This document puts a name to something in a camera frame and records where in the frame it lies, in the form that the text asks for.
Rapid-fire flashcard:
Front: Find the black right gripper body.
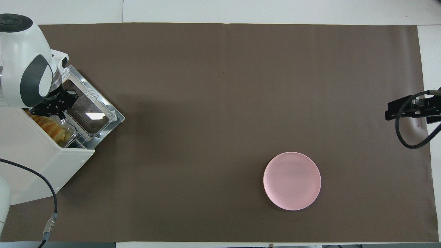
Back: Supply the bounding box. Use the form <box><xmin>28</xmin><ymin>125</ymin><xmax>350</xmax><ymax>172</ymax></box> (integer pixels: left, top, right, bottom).
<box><xmin>413</xmin><ymin>87</ymin><xmax>441</xmax><ymax>117</ymax></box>

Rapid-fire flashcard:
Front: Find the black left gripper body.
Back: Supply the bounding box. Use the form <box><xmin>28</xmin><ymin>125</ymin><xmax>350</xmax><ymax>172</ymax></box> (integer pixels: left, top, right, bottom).
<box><xmin>29</xmin><ymin>84</ymin><xmax>79</xmax><ymax>116</ymax></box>

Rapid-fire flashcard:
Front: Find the golden bread loaf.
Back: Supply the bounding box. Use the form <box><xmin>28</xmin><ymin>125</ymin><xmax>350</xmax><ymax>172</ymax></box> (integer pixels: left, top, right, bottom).
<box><xmin>29</xmin><ymin>115</ymin><xmax>66</xmax><ymax>144</ymax></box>

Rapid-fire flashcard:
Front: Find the glass oven door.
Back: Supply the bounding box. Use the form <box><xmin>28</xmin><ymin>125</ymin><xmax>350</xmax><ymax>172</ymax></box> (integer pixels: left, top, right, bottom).
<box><xmin>60</xmin><ymin>65</ymin><xmax>125</xmax><ymax>149</ymax></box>

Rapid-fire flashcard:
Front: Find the white toaster oven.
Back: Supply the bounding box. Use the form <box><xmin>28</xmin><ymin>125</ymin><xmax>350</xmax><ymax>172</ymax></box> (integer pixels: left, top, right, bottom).
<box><xmin>0</xmin><ymin>103</ymin><xmax>95</xmax><ymax>206</ymax></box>

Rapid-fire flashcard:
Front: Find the pink round plate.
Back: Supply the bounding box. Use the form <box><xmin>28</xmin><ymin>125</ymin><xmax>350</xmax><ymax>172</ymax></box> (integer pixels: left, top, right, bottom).
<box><xmin>263</xmin><ymin>152</ymin><xmax>321</xmax><ymax>211</ymax></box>

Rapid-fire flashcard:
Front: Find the brown table mat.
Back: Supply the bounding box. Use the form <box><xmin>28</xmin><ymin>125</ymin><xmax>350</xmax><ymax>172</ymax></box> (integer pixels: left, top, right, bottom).
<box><xmin>0</xmin><ymin>23</ymin><xmax>440</xmax><ymax>243</ymax></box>

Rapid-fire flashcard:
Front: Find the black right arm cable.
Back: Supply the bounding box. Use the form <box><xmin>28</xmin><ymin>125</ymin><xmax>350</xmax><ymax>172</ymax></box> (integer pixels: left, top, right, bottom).
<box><xmin>395</xmin><ymin>90</ymin><xmax>441</xmax><ymax>149</ymax></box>

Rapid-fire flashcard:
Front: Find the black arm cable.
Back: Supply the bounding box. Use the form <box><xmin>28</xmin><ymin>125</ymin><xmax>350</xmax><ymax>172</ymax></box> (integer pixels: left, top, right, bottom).
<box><xmin>395</xmin><ymin>90</ymin><xmax>441</xmax><ymax>149</ymax></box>
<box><xmin>0</xmin><ymin>158</ymin><xmax>58</xmax><ymax>248</ymax></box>

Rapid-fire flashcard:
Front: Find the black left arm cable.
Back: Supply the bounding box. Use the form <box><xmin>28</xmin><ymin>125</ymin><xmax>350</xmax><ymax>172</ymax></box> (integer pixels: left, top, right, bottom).
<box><xmin>0</xmin><ymin>158</ymin><xmax>58</xmax><ymax>248</ymax></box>

